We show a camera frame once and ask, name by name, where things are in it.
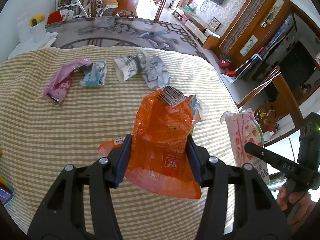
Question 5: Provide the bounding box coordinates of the orange snack wrapper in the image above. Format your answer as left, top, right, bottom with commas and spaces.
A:
97, 89, 203, 201

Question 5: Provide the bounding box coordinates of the red small bin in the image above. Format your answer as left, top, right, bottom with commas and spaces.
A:
218, 58, 231, 69

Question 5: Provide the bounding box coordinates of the wooden tv cabinet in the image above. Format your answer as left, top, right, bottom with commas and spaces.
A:
172, 7, 220, 50

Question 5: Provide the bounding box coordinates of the crumpled white blue paper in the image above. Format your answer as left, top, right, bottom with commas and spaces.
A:
142, 56, 171, 90

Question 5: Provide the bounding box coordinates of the white container yellow lid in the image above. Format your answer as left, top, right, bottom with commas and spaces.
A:
30, 14, 46, 42

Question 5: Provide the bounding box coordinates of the person's right hand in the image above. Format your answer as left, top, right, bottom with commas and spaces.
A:
276, 184, 316, 230

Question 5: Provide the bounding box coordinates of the blue silver snack wrapper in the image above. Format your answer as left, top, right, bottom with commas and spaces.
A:
79, 61, 107, 87

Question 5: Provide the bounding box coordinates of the patterned paper cup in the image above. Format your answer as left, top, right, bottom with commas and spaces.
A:
113, 50, 149, 82

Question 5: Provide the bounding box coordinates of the pink plastic wrapper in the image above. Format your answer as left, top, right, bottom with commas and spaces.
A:
43, 59, 92, 106

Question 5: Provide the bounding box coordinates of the yellow striped table cloth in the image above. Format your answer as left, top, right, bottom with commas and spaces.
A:
1, 46, 238, 239

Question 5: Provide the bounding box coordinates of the pink strawberry snack bag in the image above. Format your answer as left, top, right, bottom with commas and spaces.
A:
220, 112, 270, 184

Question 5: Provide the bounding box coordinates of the red dustpan with broom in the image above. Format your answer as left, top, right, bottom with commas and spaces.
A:
220, 45, 266, 84

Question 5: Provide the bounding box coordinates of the small teal candy wrapper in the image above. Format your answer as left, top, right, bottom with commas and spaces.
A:
185, 95, 208, 125

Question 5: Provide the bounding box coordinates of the grey patterned table mat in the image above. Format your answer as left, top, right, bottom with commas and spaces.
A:
46, 16, 207, 60

